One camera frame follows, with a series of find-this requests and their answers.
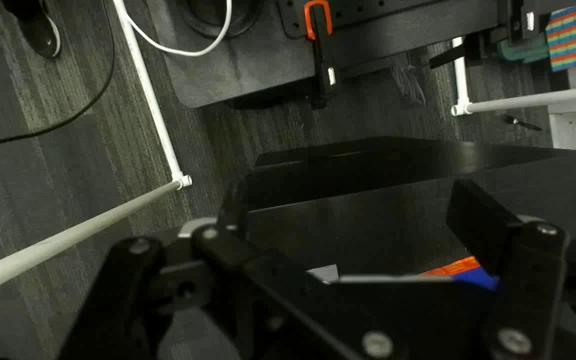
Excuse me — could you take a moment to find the black cable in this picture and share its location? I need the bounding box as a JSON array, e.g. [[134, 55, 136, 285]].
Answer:
[[0, 36, 120, 151]]

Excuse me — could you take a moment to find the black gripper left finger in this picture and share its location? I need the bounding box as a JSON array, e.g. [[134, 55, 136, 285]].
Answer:
[[56, 224, 361, 360]]

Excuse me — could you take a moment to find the small black bolt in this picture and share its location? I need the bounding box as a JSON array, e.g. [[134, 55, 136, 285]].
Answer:
[[504, 111, 544, 133]]

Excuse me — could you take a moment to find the grey duct tape piece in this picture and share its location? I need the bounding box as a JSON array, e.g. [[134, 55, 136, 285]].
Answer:
[[306, 261, 342, 288]]

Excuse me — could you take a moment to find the orange and black bar clamp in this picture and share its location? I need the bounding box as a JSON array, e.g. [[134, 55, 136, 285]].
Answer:
[[300, 0, 341, 109]]

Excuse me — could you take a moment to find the green connector block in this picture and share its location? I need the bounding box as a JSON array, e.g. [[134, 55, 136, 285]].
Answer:
[[496, 30, 552, 67]]

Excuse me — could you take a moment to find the short white pvc pipe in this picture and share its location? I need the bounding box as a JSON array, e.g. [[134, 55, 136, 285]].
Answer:
[[449, 33, 473, 116]]

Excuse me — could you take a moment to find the thin white pvc pipe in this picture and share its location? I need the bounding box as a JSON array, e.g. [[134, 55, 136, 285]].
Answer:
[[110, 0, 193, 190]]

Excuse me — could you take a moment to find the white cable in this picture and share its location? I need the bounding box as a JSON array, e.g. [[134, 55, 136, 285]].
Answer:
[[118, 0, 236, 59]]

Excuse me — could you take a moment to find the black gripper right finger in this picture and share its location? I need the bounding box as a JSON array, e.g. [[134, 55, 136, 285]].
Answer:
[[444, 178, 576, 360]]

